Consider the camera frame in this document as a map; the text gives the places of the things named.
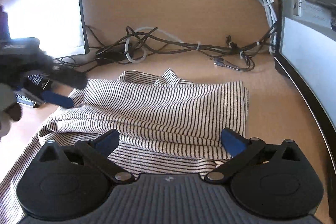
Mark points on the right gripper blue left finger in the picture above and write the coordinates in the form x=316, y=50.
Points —
x=95, y=154

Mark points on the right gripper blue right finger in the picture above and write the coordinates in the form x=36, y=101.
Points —
x=242, y=152

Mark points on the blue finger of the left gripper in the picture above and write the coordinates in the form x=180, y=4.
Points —
x=67, y=76
x=57, y=99

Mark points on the striped beige sweater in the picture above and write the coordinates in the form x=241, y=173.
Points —
x=166, y=125

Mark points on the grey gloved left hand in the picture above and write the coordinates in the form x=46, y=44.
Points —
x=10, y=110

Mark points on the black mechanical keyboard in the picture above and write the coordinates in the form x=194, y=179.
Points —
x=29, y=92

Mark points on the black curved monitor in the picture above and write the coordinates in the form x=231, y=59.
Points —
x=57, y=24

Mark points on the white glass PC case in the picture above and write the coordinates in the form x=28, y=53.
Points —
x=308, y=44

